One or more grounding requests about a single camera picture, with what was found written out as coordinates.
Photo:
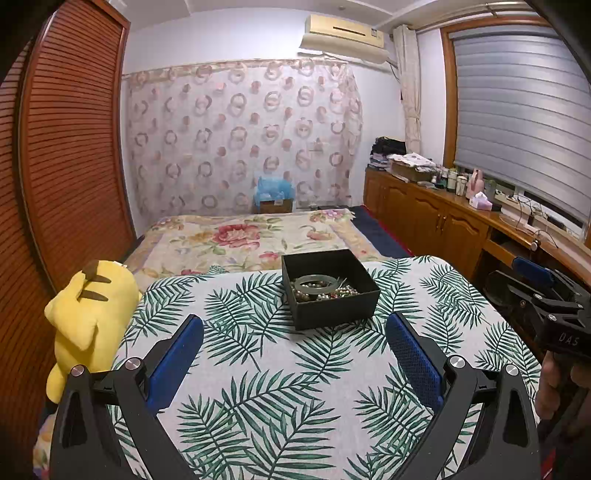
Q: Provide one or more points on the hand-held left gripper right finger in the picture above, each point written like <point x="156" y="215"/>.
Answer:
<point x="415" y="360"/>

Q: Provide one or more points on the leaf-print tablecloth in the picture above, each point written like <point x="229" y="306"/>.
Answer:
<point x="277" y="369"/>

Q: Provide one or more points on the wooden louvered wardrobe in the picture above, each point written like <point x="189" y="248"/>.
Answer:
<point x="69" y="138"/>

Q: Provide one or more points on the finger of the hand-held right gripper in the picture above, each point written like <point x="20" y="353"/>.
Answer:
<point x="531" y="270"/>
<point x="503" y="286"/>

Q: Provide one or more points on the person's right hand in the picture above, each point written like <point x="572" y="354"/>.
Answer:
<point x="551" y="387"/>

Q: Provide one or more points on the grey window blind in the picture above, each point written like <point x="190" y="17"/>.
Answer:
<point x="517" y="115"/>

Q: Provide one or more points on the black square box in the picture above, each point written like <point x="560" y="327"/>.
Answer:
<point x="332" y="314"/>

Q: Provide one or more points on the blue plastic bag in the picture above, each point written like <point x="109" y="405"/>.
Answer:
<point x="274" y="188"/>

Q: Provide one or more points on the brown cardboard box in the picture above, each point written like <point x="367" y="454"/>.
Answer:
<point x="411" y="173"/>

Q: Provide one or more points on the pale green jade bangle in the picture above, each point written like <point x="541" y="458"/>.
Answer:
<point x="299" y="285"/>

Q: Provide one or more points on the pink tissue box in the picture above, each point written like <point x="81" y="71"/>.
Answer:
<point x="480" y="201"/>

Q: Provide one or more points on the navy bed sheet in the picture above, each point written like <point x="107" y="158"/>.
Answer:
<point x="383" y="233"/>

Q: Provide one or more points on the white patterned cloth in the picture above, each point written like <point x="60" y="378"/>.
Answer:
<point x="413" y="159"/>

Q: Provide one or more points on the long wooden cabinet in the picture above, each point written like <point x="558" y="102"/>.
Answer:
<point x="415" y="212"/>

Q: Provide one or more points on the row of small bottles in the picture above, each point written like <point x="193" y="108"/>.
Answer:
<point x="452" y="181"/>

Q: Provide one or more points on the beige window curtain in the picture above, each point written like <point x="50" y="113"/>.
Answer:
<point x="410" y="92"/>

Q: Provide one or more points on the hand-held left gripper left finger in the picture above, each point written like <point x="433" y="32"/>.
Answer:
<point x="175" y="364"/>

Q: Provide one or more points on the stack of dark clothes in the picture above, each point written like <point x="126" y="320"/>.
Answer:
<point x="385" y="150"/>

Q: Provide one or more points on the yellow plush toy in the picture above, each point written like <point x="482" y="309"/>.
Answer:
<point x="87" y="318"/>

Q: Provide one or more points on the small cardboard box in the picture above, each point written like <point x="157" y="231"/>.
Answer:
<point x="276" y="206"/>

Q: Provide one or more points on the pink bottle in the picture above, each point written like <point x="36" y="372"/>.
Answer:
<point x="475" y="182"/>

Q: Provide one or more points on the white wall air conditioner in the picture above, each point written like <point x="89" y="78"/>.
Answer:
<point x="341" y="37"/>

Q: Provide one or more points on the floral blanket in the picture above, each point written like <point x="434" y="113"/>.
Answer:
<point x="231" y="240"/>

